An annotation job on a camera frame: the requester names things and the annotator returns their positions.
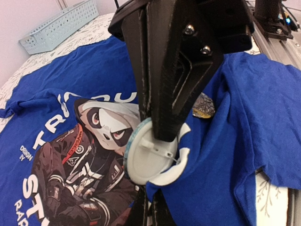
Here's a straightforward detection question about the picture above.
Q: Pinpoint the floral patterned tablecloth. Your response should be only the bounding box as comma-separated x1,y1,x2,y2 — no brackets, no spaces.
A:
0,11,125,132

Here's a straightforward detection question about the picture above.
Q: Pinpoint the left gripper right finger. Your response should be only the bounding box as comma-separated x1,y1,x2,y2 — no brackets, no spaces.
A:
151,189,176,226

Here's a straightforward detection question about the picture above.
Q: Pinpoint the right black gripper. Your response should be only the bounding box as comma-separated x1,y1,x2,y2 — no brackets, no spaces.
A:
108,0,254,142

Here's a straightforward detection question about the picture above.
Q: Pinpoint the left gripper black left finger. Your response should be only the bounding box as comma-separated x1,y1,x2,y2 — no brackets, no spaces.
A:
126,188,149,226

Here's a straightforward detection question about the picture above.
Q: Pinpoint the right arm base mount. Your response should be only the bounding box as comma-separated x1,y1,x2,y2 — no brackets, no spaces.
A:
246,0,301,41

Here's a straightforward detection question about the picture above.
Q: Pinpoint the blue printed t-shirt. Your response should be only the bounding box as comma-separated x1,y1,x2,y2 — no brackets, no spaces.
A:
0,37,301,226

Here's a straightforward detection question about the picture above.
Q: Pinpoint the round yellow blue brooch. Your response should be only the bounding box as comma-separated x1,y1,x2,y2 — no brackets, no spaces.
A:
192,93,215,119

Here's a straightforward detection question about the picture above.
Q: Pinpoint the round light blue brooch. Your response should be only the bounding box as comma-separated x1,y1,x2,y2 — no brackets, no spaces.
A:
124,118,187,186

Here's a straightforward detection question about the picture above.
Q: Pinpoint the light blue plastic basket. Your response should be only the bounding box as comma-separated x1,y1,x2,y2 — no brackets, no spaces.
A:
19,0,99,55

